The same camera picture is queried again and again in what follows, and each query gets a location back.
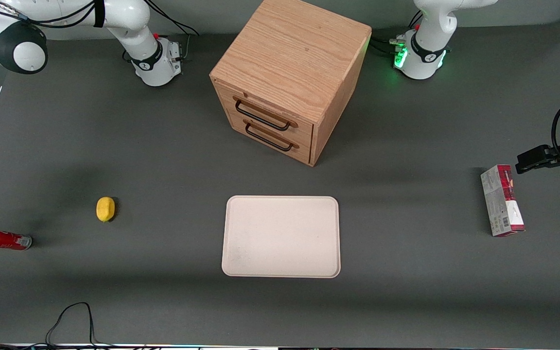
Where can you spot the wooden drawer front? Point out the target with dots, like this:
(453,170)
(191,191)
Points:
(226,99)
(304,153)

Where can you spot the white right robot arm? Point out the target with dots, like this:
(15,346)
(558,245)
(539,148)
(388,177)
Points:
(129,19)

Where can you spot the cream rectangular tray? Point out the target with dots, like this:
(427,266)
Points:
(281,236)

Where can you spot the yellow lemon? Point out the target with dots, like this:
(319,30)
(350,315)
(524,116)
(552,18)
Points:
(105,209)

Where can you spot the grey and red carton box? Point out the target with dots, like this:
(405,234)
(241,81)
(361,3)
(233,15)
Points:
(501,204)

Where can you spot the wooden two-drawer cabinet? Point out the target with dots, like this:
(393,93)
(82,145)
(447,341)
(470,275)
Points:
(289,53)

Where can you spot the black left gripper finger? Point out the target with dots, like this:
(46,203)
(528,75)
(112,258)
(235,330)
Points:
(535,158)

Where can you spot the red can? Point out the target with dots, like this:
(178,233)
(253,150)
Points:
(3,239)

